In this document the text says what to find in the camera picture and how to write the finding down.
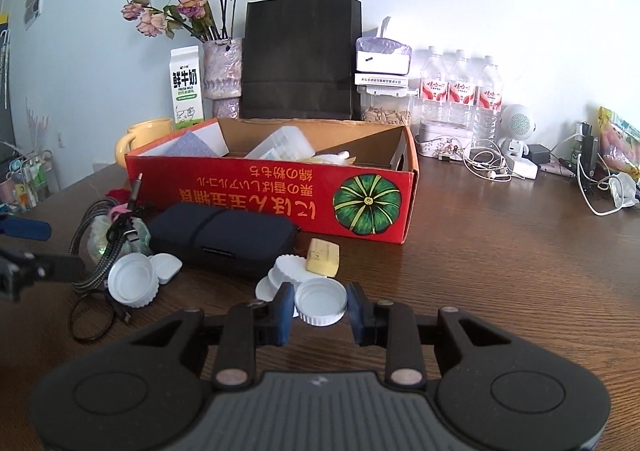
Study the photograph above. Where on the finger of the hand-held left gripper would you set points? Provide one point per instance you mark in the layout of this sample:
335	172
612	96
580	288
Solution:
27	230
55	268

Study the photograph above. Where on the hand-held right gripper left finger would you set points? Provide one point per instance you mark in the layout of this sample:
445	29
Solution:
286	311

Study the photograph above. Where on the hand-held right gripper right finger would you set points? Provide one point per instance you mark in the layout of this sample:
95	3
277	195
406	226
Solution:
356	316

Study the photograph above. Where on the white screw cap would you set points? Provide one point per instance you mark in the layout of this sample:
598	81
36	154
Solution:
320	301

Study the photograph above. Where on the white scalloped lid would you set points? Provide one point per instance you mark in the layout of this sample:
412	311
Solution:
292	271

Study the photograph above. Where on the pale plastic bag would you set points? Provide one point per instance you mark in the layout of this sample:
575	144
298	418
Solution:
97	243

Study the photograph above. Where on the pale yellow block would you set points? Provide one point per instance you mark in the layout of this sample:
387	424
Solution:
322	258

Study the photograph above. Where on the large white ribbed lid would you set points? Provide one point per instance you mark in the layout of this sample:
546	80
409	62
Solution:
130	281

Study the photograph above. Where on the dark navy case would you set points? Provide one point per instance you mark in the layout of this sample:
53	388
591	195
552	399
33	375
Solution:
225	236

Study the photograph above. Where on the red artificial flower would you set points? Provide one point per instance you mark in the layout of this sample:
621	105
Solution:
119	195

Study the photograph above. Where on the small white cap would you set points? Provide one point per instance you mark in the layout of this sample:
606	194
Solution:
167	268

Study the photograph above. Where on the red cardboard box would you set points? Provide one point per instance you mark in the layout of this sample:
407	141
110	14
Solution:
250	196

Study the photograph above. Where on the white and yellow plush toy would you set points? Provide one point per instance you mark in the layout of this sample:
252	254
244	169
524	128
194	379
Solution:
332	158

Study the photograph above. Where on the translucent plastic jar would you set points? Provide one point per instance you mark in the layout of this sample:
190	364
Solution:
280	143

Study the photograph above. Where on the yellow mug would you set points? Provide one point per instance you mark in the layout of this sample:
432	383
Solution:
142	133

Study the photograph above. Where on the floral tin box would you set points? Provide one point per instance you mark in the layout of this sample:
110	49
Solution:
445	143

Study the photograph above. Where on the clear container of seeds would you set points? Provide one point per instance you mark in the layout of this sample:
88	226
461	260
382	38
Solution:
385	113

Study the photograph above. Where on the white milk carton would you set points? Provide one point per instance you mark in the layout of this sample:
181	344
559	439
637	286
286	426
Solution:
186	86

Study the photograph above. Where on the white power charger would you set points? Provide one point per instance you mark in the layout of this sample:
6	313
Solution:
525	168

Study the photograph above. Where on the flat white box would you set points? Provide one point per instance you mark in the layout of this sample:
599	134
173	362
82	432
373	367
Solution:
380	79

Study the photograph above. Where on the water bottle red label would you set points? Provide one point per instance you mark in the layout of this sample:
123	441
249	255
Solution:
487	98
461	93
434	91

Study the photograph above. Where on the black power adapter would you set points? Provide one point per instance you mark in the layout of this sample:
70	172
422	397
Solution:
539	154

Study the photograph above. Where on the purple ceramic vase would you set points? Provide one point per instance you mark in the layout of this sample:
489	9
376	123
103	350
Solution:
222	71

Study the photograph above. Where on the black paper bag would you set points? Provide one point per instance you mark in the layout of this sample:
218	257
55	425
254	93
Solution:
300	61

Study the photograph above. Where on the white robot speaker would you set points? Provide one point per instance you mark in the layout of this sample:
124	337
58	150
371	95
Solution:
517	121

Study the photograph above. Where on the white box in plastic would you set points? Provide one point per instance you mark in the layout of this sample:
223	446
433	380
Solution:
382	61

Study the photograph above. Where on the small green bottle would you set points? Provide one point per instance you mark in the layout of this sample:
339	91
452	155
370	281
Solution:
577	151

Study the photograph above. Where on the yellow snack bag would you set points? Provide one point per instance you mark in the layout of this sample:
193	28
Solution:
620	141

